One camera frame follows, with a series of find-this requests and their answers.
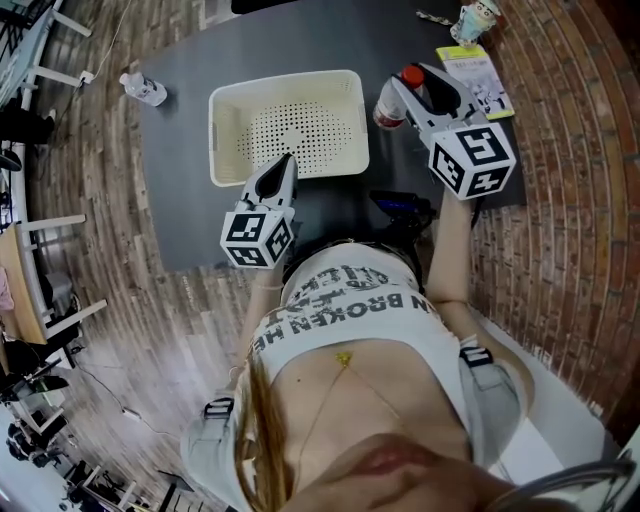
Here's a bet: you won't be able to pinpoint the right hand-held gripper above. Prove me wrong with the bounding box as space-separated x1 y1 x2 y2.
390 62 518 202

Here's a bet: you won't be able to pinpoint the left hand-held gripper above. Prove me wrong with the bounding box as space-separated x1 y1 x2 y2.
219 152 300 270

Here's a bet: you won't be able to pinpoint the red-capped small bottle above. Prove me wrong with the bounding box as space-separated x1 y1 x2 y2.
372 64 427 131

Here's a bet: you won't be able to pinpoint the cream perforated plastic basket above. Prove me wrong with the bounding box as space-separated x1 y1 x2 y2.
207 68 372 189

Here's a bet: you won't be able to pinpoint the clear plastic water bottle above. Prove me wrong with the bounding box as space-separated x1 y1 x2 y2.
118 71 169 108

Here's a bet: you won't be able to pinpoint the person's right forearm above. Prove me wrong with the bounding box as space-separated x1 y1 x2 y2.
426 191 477 305

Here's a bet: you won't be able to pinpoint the person's left forearm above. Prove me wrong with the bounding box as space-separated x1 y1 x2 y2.
238 263 287 374

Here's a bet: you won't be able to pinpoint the yellow booklet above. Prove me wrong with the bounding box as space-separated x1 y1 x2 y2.
434 43 516 122

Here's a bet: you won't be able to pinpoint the dark grey table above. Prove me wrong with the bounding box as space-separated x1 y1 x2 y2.
138 13 529 274

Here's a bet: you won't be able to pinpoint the black waist device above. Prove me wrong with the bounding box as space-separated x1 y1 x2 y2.
368 188 437 232

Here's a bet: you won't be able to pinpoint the person's white printed shirt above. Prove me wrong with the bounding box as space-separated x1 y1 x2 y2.
248 242 476 454

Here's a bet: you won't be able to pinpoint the person's neck and chest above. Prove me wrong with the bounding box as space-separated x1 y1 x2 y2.
269 339 474 484

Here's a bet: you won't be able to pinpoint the wooden work table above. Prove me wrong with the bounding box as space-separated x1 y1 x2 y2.
0 213 109 346

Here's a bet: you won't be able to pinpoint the white work table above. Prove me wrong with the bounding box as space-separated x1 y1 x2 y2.
0 0 94 109

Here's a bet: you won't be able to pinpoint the person's face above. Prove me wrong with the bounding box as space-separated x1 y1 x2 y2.
287 432 640 512

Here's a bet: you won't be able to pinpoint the white flat panel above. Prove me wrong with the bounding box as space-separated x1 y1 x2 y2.
472 309 624 481

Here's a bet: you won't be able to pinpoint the thin-rimmed eyeglasses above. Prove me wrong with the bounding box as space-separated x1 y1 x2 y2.
504 457 639 506

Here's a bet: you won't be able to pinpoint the patterned lanyard strap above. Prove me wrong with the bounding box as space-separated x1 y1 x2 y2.
414 8 455 26

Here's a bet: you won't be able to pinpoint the gold pendant necklace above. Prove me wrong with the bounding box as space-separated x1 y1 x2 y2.
292 349 406 484

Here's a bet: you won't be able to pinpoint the floor cable with adapter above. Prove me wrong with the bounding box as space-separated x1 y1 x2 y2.
74 362 184 441

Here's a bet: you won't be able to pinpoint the grey harness strap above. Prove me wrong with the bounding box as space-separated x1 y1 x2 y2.
179 396 249 512
458 333 524 466

